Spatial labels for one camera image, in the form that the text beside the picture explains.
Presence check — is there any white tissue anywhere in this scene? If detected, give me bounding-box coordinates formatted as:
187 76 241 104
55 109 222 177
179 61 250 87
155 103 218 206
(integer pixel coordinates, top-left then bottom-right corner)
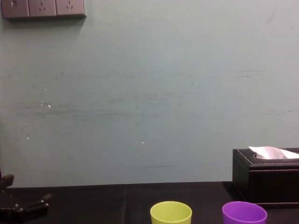
248 146 299 160

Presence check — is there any black leather tissue box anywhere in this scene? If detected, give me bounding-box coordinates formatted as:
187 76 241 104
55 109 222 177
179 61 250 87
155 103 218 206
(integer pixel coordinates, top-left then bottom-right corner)
232 147 299 210

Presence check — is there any lime green plastic cup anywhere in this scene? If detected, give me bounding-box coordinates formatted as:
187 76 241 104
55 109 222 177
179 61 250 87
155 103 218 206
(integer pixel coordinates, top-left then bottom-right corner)
149 201 193 224

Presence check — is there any purple plastic cup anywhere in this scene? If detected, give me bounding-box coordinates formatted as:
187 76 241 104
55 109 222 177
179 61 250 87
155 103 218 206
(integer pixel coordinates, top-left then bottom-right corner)
221 201 268 224

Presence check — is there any black table cloth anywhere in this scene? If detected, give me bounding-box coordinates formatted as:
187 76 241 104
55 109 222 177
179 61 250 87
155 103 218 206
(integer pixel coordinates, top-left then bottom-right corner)
0 181 299 224

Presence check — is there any grey wall socket panel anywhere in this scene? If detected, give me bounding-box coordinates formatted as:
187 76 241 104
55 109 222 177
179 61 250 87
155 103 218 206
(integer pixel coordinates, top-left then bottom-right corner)
0 0 87 21

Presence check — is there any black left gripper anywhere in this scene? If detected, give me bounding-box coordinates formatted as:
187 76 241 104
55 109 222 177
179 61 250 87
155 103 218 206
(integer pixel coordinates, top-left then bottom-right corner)
0 174 53 224

